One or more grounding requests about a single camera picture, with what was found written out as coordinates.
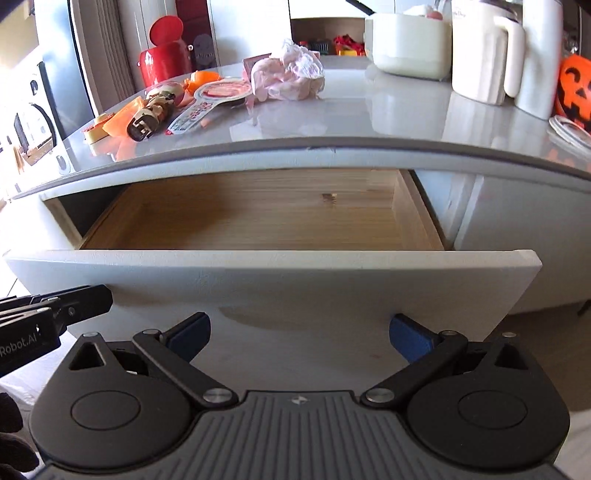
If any pink tissue paper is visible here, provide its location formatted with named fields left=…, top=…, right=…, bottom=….
left=249, top=39, right=327, bottom=110

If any red trash can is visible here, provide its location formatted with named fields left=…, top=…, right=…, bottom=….
left=137, top=15, right=193, bottom=87

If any tall white glass container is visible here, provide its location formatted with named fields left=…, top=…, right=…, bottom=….
left=514, top=0, right=565, bottom=121

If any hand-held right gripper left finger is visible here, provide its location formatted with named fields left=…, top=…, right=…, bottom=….
left=67, top=312, right=238, bottom=409

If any cream ribbed jug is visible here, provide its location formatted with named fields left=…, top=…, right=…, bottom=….
left=451, top=0, right=527, bottom=105

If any white wall shelf unit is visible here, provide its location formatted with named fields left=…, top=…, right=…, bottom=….
left=288, top=0, right=370, bottom=58

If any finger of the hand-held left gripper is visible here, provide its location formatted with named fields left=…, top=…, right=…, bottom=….
left=0, top=284, right=114, bottom=326

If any orange plastic toy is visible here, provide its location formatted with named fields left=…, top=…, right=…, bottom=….
left=102, top=98, right=140, bottom=138

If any white washing machine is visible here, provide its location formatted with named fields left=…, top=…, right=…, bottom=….
left=0, top=60, right=62, bottom=155

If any red toy vehicle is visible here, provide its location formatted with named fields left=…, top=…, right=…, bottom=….
left=332, top=34, right=366, bottom=57

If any cream brown toy figure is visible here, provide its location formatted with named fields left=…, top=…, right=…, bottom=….
left=126, top=82, right=186, bottom=142

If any dark grey refrigerator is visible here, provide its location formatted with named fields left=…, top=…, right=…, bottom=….
left=33, top=0, right=101, bottom=140

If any orange pumpkin bucket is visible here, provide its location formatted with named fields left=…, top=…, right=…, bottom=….
left=553, top=54, right=591, bottom=133

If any white round bucket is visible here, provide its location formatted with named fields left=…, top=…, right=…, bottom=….
left=365, top=13, right=454, bottom=80

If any person's left hand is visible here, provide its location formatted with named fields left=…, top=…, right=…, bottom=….
left=0, top=392, right=41, bottom=473

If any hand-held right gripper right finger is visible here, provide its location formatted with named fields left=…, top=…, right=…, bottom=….
left=360, top=313, right=532, bottom=409

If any cartoon print skateboard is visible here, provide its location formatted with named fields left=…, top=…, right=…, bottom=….
left=191, top=33, right=216, bottom=66

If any white wooden drawer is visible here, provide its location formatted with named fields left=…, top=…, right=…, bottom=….
left=4, top=168, right=544, bottom=398

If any white ribbed radiator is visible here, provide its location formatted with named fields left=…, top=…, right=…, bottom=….
left=76, top=0, right=145, bottom=99

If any small red cream round toy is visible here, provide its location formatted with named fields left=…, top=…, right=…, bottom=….
left=82, top=119, right=110, bottom=144

